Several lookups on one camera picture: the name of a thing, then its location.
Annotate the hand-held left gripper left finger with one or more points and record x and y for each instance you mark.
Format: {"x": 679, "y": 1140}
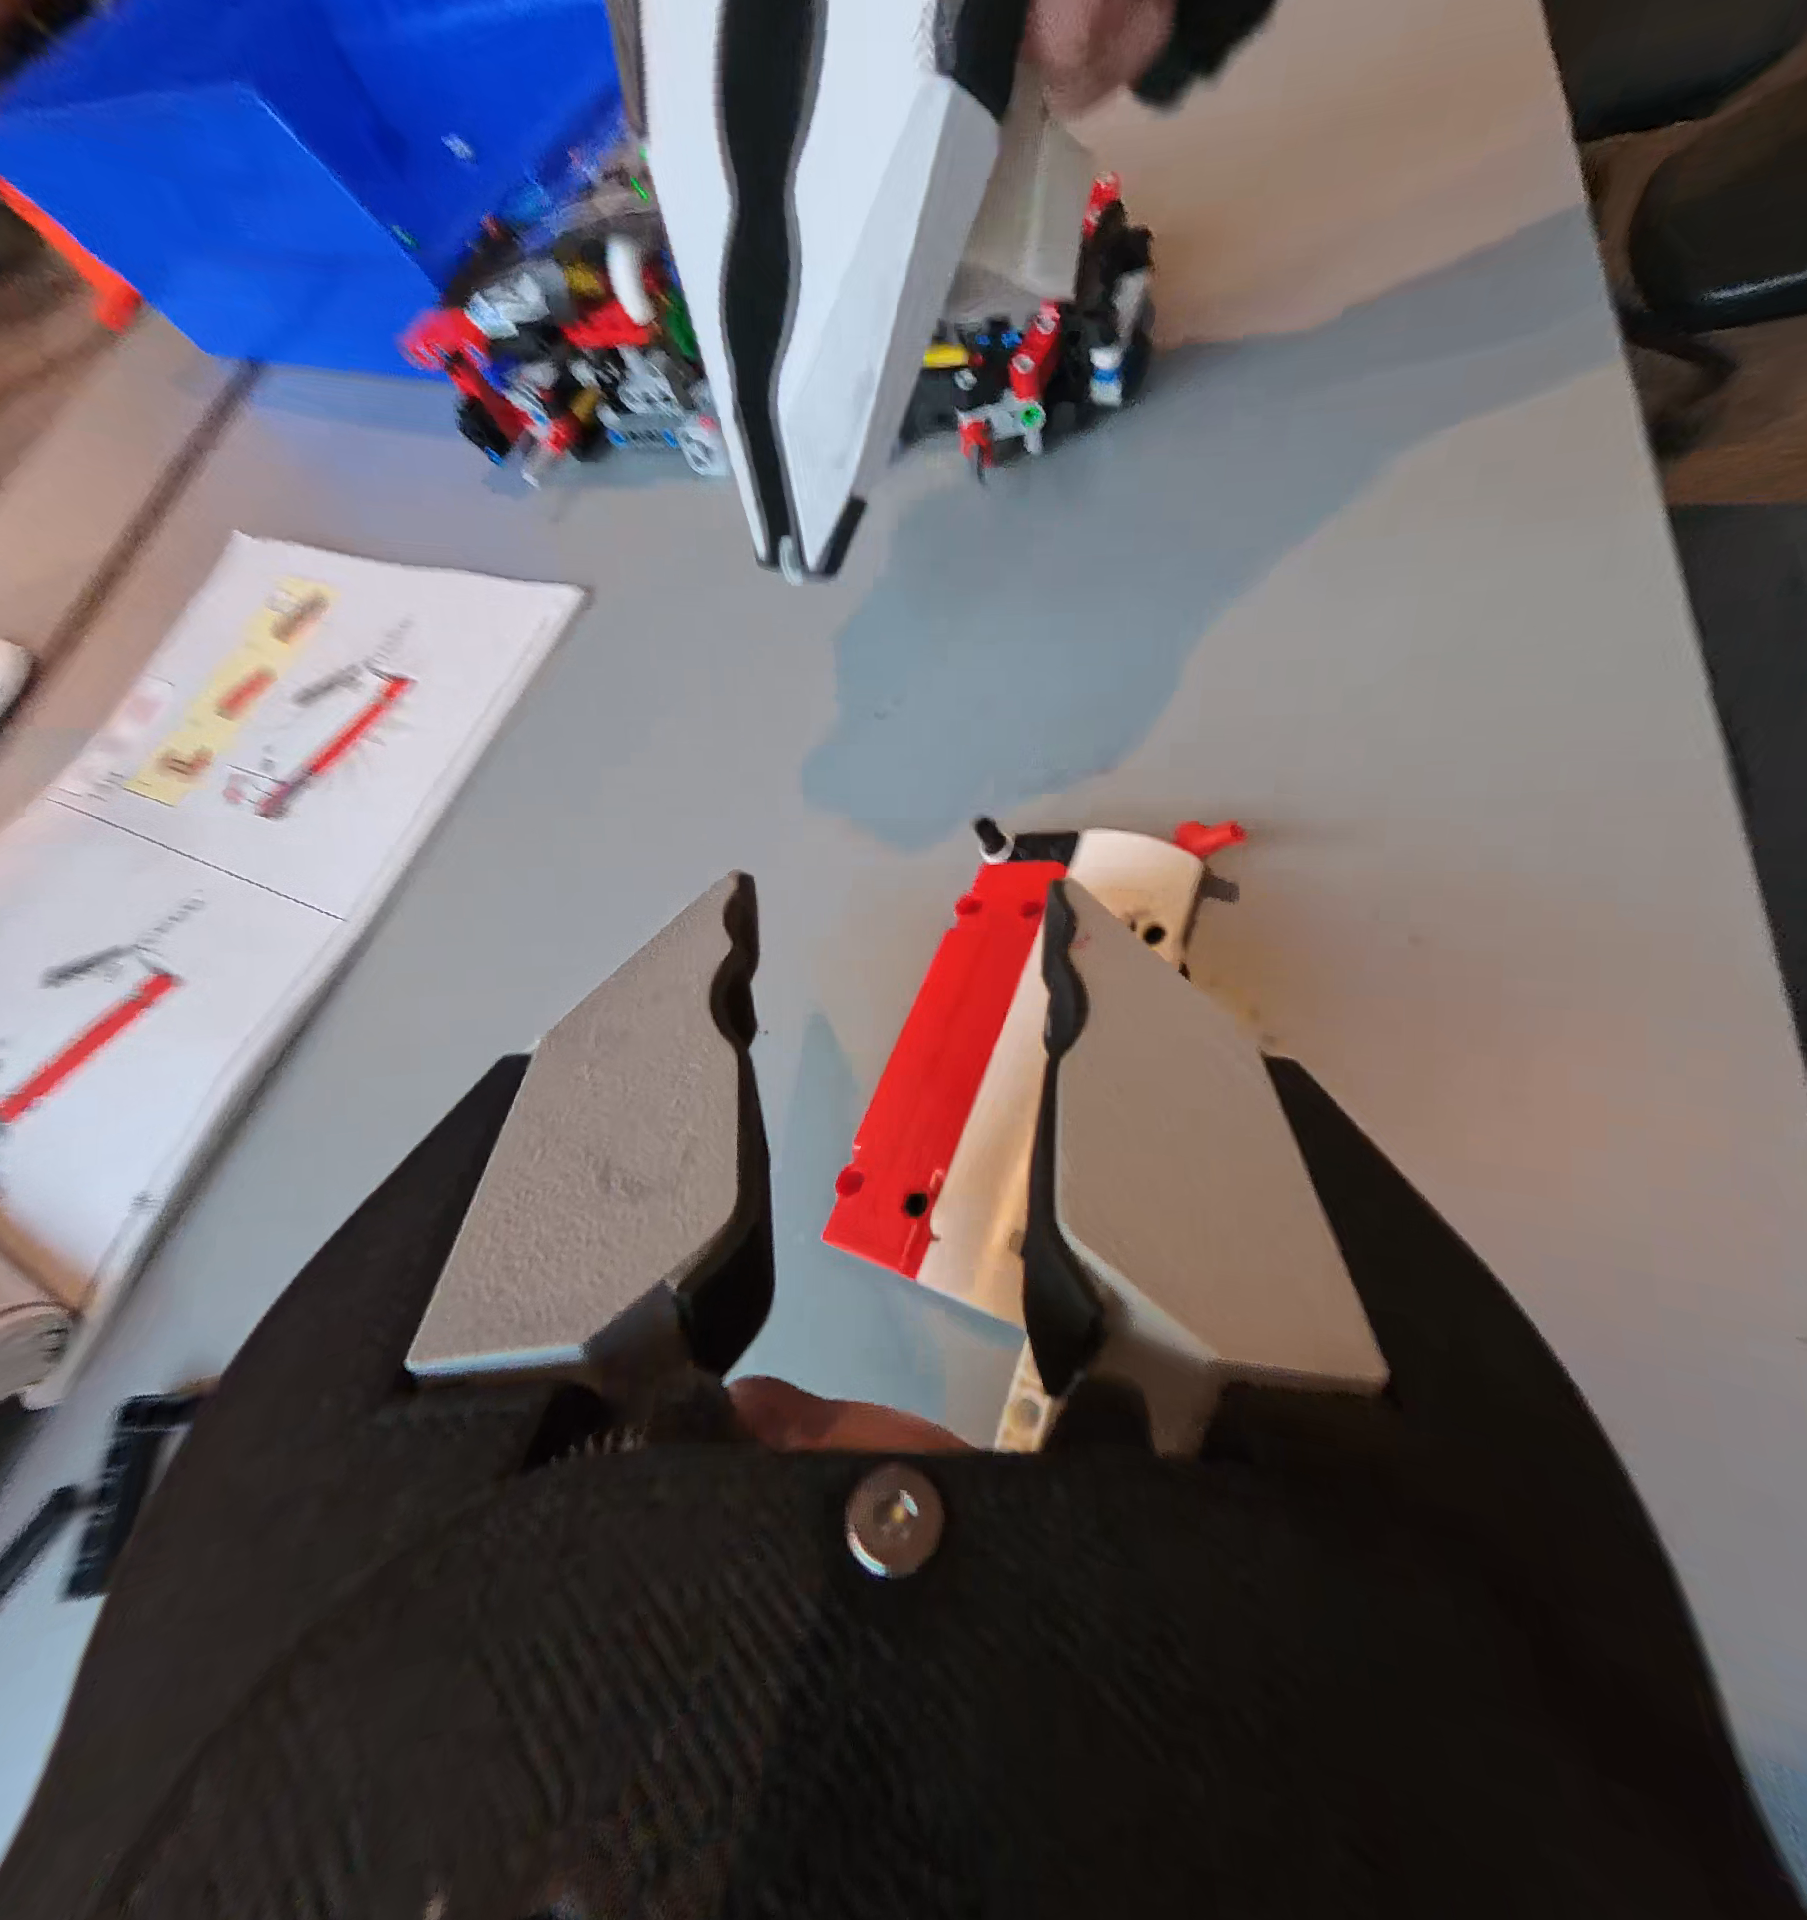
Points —
{"x": 601, "y": 1172}

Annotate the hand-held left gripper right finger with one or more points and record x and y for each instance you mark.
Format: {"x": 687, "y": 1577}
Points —
{"x": 1204, "y": 1185}

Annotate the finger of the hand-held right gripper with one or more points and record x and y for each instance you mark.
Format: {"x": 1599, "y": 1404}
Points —
{"x": 685, "y": 152}
{"x": 873, "y": 225}

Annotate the red and white toy panel assembly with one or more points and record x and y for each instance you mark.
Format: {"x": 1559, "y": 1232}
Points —
{"x": 932, "y": 1079}

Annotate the building instruction booklet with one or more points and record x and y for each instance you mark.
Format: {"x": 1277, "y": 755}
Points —
{"x": 318, "y": 676}

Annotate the grey desk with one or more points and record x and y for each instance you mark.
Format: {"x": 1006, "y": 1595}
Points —
{"x": 1368, "y": 676}

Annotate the person's right hand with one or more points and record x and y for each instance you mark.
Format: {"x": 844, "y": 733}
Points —
{"x": 1092, "y": 44}

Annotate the toy car chassis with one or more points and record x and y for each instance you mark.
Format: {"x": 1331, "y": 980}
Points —
{"x": 573, "y": 346}

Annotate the blue plastic bin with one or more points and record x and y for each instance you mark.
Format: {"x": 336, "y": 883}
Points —
{"x": 244, "y": 194}

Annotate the orange plastic object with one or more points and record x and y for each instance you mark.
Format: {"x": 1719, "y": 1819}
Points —
{"x": 70, "y": 256}

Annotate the black office chair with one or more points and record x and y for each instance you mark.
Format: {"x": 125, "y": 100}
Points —
{"x": 1742, "y": 211}

